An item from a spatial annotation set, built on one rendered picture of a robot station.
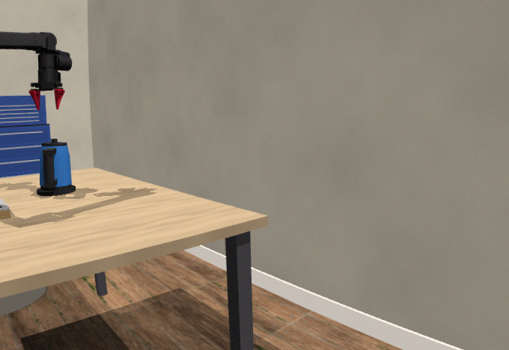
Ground blue kettle with black lid and handle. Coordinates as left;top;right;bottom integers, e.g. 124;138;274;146
40;138;72;190

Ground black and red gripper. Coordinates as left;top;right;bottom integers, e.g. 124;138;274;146
28;68;65;111

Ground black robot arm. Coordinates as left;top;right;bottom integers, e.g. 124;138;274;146
0;31;72;82

